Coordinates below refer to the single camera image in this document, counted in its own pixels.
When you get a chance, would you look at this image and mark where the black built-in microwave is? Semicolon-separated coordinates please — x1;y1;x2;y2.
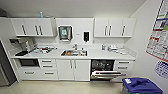
17;58;41;68

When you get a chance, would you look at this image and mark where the steel paper towel dispenser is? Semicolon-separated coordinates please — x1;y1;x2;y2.
57;25;74;43

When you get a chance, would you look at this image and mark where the large wall poster board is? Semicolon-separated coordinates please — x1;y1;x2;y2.
145;5;168;63

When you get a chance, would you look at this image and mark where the light blue bottle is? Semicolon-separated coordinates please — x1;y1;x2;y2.
39;11;45;19

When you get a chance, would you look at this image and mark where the black wall soap dispenser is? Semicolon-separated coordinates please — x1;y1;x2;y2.
82;30;91;43

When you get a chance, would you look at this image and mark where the white wall cabinet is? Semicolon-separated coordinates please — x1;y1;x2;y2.
93;16;137;39
9;17;58;38

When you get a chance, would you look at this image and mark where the white two-door base cabinet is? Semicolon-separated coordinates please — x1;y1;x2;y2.
56;58;92;82

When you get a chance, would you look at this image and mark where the dish with orange food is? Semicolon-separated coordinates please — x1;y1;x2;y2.
64;50;73;56

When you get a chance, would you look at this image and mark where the stainless steel dishwasher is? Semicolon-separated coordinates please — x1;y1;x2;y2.
90;58;127;82

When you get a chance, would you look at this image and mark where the blue dish soap bottle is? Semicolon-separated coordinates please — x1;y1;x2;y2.
101;44;107;52

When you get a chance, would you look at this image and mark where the blue recycling bin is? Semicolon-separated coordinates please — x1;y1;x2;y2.
121;77;165;94

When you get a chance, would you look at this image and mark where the white cup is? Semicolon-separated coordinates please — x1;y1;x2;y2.
79;49;86;57

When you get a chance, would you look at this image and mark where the stainless steel sink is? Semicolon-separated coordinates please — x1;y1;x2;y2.
60;48;89;58

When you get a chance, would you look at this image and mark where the narrow white drawer unit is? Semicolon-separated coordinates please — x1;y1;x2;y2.
114;59;135;83

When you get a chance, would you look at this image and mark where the chrome faucet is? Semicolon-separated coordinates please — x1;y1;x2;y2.
72;43;79;51

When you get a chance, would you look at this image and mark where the wide white drawer unit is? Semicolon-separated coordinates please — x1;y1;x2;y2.
14;57;60;81

